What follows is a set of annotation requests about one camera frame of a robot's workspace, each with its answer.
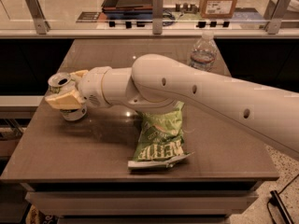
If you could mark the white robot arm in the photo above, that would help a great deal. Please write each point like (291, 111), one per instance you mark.
(155, 84)

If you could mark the green white 7up can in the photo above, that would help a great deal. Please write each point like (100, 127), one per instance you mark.
(62, 82)

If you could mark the left metal bracket post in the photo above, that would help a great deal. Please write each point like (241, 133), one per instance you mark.
(41, 25)

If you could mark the metal bracket post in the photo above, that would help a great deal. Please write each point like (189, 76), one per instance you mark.
(41, 25)
(157, 16)
(281, 14)

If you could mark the green chip bag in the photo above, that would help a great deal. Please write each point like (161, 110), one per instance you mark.
(160, 143)

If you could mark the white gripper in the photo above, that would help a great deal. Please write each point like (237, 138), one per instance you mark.
(91, 87)

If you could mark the right metal bracket post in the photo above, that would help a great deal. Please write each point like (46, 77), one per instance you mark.
(281, 14)

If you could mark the middle metal bracket post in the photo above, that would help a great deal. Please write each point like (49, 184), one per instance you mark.
(157, 16)

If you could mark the clear plastic water bottle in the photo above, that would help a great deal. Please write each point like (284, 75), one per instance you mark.
(204, 52)

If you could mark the cardboard box with label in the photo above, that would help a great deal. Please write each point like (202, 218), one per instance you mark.
(217, 9)

